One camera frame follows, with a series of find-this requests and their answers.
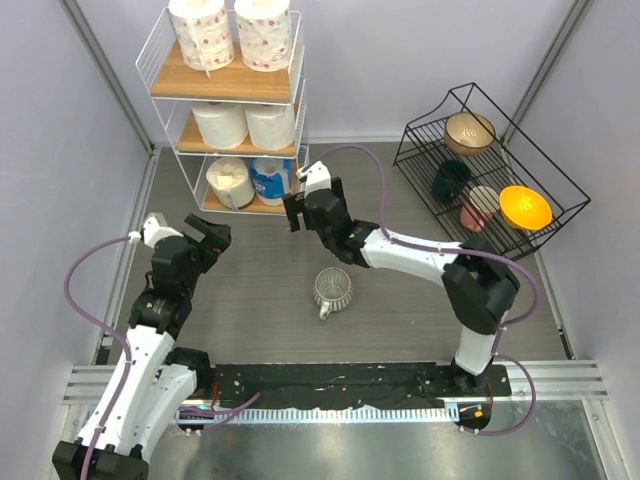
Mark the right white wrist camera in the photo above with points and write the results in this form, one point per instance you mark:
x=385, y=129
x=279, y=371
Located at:
x=314, y=177

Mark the black wire dish rack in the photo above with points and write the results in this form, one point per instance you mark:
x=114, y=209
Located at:
x=512, y=159

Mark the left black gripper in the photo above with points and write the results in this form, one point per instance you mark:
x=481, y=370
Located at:
x=216, y=240

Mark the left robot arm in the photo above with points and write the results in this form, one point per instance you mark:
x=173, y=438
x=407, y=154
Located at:
x=153, y=376

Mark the orange bowl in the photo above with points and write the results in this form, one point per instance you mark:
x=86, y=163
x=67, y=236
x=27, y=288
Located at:
x=524, y=208

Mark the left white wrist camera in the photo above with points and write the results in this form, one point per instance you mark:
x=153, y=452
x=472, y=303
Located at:
x=154, y=229

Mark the beige paper roll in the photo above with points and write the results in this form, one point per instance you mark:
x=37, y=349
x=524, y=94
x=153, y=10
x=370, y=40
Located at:
x=230, y=180

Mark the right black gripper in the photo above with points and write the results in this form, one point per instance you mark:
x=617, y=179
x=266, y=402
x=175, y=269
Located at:
x=295, y=205

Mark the white patterned paper roll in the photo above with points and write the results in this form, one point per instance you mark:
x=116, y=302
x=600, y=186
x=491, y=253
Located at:
x=203, y=32

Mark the dark green mug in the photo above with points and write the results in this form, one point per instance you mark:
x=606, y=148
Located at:
x=450, y=180

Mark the blue paper roll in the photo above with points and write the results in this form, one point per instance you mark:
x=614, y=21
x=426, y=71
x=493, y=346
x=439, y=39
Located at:
x=271, y=179

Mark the tan ceramic bowl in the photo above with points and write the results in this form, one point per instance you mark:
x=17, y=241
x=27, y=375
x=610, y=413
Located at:
x=468, y=134

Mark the white wire three-tier shelf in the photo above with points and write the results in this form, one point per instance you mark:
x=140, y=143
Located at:
x=173, y=87

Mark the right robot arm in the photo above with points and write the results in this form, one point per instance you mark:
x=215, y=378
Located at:
x=480, y=290

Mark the grey ribbed glass mug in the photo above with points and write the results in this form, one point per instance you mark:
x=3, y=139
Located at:
x=332, y=291

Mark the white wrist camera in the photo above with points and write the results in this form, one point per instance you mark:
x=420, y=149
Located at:
x=314, y=177
x=154, y=229

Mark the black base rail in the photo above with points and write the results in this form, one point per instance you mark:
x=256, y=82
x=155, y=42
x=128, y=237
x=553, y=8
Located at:
x=339, y=386

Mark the pink mug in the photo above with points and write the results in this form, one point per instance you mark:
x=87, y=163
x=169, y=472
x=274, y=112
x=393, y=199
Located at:
x=482, y=203

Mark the plain white paper roll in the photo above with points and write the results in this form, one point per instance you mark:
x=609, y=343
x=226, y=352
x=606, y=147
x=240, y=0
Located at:
x=271, y=127

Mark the white slotted cable duct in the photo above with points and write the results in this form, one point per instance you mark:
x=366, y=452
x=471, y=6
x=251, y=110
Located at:
x=364, y=415

